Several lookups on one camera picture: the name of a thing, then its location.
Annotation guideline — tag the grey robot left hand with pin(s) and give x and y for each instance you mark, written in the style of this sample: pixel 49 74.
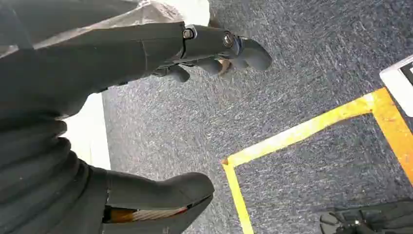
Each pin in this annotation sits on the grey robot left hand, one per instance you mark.
pixel 96 61

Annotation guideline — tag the dark grey carpet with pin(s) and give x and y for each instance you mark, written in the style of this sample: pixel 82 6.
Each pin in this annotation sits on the dark grey carpet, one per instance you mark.
pixel 180 129

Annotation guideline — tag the robot left arm ribbed sleeve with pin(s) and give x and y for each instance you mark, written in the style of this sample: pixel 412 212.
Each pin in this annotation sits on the robot left arm ribbed sleeve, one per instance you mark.
pixel 32 181

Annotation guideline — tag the yellow floor tape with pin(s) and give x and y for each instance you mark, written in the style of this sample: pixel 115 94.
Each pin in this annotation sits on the yellow floor tape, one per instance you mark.
pixel 303 130

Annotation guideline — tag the white flat device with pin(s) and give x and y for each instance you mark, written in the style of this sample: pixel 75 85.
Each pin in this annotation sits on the white flat device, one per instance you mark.
pixel 395 87

